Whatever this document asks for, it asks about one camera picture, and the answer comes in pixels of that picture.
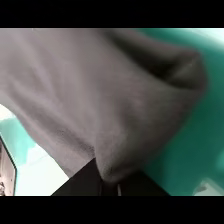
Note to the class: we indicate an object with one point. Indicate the black garment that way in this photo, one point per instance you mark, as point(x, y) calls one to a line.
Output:
point(93, 93)

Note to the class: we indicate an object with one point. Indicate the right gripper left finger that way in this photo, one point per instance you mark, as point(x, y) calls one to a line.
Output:
point(85, 181)

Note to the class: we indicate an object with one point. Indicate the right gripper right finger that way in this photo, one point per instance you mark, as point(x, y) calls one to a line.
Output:
point(140, 186)

